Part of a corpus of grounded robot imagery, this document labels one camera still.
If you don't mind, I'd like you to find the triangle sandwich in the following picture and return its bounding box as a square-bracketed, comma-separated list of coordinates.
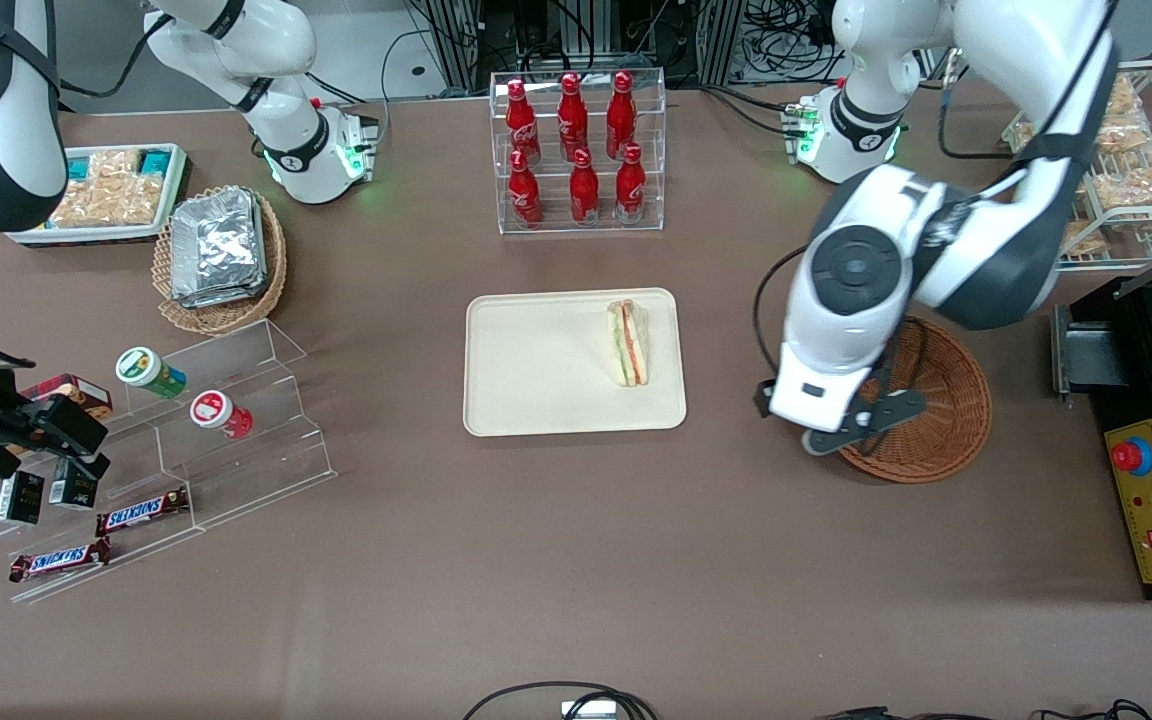
[606, 298, 652, 389]

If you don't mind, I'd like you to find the brown round wicker basket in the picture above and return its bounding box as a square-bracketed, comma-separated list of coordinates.
[836, 316, 994, 485]

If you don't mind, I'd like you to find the cream plastic serving tray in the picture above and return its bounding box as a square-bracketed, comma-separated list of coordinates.
[463, 287, 688, 438]

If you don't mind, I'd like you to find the tan oval wicker basket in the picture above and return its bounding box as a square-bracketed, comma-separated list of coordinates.
[152, 186, 289, 336]

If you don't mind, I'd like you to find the white rectangular snack tray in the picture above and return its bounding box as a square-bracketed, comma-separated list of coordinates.
[4, 143, 192, 247]

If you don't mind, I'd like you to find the small black box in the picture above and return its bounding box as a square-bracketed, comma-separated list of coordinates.
[48, 458, 99, 511]
[0, 470, 45, 526]

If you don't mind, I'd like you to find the brown red chocolate box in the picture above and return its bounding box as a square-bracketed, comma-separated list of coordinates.
[21, 373, 114, 421]

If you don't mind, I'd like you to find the brown snickers bar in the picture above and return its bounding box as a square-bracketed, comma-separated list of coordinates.
[8, 537, 113, 584]
[96, 487, 190, 538]

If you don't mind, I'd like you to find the green snack can white lid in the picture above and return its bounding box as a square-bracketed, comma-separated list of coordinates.
[115, 346, 188, 401]

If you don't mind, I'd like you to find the red snack can white lid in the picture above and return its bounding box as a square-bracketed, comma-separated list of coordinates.
[189, 390, 255, 441]

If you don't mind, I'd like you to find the clear acrylic stepped stand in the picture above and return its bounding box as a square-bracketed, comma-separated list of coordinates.
[0, 318, 339, 606]

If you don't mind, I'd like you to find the red cola bottle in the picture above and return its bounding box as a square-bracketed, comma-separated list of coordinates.
[569, 148, 602, 227]
[615, 143, 648, 224]
[507, 149, 545, 230]
[505, 79, 542, 167]
[557, 71, 590, 162]
[605, 70, 638, 161]

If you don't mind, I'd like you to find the silver foil packet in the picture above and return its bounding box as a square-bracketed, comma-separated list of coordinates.
[169, 190, 267, 297]
[176, 276, 270, 310]

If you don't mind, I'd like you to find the beige snack bag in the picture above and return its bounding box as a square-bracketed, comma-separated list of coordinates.
[49, 176, 166, 229]
[86, 149, 143, 183]

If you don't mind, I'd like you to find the clear acrylic bottle rack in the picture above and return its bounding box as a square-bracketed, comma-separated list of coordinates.
[489, 68, 667, 236]

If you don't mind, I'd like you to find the black machine housing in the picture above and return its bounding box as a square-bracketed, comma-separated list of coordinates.
[1086, 278, 1152, 603]

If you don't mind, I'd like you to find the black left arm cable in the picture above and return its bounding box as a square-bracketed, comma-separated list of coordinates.
[751, 85, 1027, 441]

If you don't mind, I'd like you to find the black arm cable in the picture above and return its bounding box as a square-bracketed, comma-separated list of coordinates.
[54, 10, 179, 101]
[751, 85, 1027, 441]

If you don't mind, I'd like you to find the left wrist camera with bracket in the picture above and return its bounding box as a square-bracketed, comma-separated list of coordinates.
[800, 388, 929, 458]

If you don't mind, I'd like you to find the black base power cable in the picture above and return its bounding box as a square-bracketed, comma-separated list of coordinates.
[701, 84, 799, 137]

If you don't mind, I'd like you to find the black cable loop with plug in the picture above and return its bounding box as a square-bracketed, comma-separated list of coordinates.
[461, 681, 659, 720]

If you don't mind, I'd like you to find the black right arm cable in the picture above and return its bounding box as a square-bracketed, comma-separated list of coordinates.
[54, 10, 179, 101]

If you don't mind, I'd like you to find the thin black cable bundle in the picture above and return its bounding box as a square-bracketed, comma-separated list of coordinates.
[816, 699, 1152, 720]

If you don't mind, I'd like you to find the aluminium frame with cables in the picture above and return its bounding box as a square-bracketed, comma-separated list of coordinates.
[414, 0, 837, 93]

